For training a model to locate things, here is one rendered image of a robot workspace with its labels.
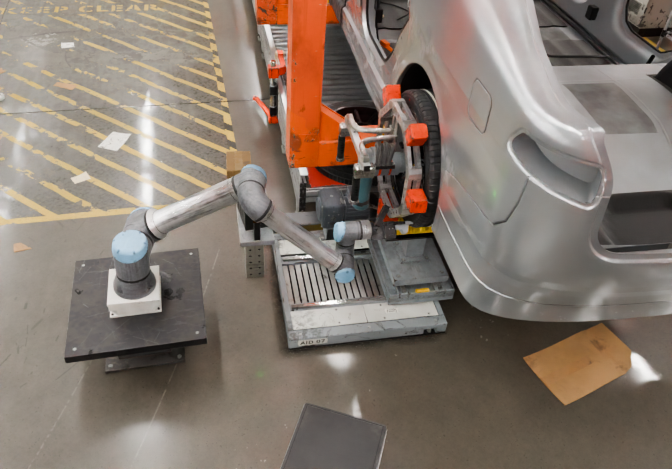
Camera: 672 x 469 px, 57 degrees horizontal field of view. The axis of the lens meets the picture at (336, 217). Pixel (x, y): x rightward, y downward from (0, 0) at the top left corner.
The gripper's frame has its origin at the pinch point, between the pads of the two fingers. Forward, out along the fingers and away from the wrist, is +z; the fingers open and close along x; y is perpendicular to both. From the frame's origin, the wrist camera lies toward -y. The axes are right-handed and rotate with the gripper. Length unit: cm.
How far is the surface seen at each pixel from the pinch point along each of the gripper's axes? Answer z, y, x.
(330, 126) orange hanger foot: -28, -56, -38
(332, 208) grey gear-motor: -28, -13, -49
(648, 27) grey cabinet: 365, -200, -274
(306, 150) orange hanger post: -40, -45, -45
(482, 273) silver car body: 4, 25, 69
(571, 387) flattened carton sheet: 75, 87, -2
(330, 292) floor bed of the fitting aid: -33, 32, -50
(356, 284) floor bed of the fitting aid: -16, 30, -59
